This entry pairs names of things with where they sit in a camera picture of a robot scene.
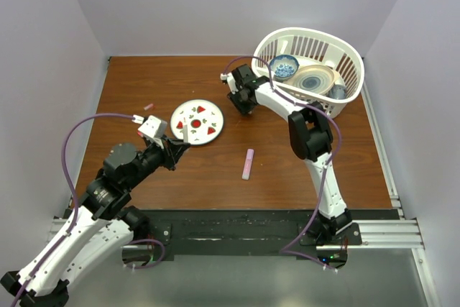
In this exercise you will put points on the beige ceramic plate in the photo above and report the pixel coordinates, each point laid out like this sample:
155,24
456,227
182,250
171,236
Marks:
317,79

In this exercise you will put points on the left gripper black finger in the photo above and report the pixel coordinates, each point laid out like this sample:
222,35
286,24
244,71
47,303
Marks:
171,156
177,147

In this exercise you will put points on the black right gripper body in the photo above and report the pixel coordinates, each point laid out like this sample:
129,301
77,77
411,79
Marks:
240,89

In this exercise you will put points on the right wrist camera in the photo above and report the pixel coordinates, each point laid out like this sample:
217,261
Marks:
228,79

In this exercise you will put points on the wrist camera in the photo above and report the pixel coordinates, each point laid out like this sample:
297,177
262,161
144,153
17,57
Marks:
153,128
228,79

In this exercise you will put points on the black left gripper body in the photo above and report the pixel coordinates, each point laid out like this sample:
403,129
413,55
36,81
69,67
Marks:
152,157

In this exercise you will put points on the watermelon pattern plate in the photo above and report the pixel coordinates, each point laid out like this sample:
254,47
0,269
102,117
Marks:
204,119

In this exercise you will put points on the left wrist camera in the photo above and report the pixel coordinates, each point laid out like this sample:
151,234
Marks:
153,128

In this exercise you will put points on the white peach-tipped pen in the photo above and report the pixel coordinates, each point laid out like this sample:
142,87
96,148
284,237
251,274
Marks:
185,134

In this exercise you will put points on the white plastic dish basket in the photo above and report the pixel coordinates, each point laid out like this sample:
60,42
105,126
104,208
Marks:
313,47

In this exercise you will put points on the grey blue cup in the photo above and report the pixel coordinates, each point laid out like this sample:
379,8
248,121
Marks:
338,92

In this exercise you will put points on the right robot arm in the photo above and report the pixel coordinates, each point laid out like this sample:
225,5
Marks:
311,141

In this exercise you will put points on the pink red pen cap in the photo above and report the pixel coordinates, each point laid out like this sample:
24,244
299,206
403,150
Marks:
149,106

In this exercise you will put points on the black mounting base plate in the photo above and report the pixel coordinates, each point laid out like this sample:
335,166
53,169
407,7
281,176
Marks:
251,232

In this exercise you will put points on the blue patterned bowl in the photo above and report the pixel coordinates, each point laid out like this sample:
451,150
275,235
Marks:
284,67

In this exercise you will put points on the pink highlighter pen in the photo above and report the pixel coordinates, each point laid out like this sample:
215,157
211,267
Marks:
248,164

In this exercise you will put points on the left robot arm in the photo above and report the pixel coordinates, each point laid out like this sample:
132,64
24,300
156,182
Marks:
100,224

